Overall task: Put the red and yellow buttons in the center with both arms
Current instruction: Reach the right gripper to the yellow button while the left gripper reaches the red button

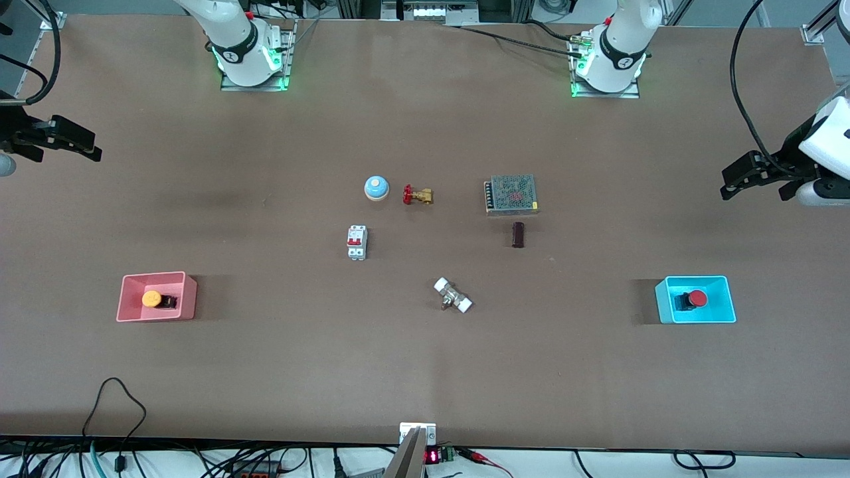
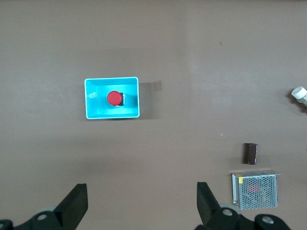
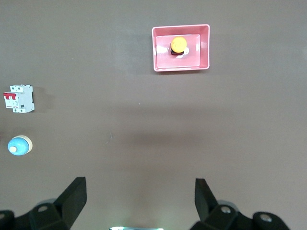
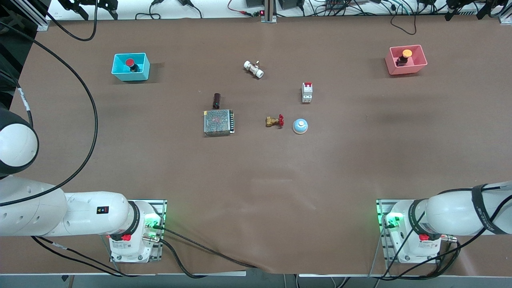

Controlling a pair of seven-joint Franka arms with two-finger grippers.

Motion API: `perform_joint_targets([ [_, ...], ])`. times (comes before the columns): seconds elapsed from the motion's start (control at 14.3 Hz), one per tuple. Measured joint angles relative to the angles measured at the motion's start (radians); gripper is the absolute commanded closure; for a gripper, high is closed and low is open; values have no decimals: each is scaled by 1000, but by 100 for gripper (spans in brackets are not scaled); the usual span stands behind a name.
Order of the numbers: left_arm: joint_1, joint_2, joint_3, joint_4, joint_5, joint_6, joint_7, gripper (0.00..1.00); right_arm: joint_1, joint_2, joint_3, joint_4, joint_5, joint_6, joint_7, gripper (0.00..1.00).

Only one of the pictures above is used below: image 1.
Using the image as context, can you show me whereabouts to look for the cyan plastic bin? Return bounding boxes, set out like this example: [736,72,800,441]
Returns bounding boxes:
[654,275,738,325]

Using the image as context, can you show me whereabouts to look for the white circuit breaker red switches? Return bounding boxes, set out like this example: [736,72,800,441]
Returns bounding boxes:
[346,225,369,262]

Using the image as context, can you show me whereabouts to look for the grey metal camera bracket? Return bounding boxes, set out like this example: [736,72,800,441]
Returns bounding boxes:
[384,422,438,478]

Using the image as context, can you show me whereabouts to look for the metal mesh power supply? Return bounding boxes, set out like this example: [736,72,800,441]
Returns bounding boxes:
[483,174,539,217]

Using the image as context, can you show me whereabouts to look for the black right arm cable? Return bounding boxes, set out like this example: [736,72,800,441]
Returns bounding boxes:
[0,0,62,107]

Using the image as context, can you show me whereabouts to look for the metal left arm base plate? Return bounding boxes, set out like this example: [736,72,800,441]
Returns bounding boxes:
[570,33,641,100]

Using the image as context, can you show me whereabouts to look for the metal valve with white caps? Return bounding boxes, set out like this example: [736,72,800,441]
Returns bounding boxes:
[433,277,474,315]

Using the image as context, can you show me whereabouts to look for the thin black looped cable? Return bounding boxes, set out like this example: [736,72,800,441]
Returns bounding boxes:
[81,377,148,478]

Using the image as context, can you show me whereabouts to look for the red push button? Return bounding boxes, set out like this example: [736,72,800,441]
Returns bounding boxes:
[673,289,709,312]

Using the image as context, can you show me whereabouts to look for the pink plastic bin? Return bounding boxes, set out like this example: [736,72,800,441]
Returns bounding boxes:
[116,271,199,323]

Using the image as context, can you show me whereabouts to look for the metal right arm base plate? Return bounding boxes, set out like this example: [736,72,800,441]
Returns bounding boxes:
[219,19,298,92]

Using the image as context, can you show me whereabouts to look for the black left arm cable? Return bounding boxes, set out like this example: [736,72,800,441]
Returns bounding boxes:
[729,0,801,179]

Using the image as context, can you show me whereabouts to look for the black cable to arm base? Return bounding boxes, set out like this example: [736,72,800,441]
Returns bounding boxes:
[457,19,602,54]

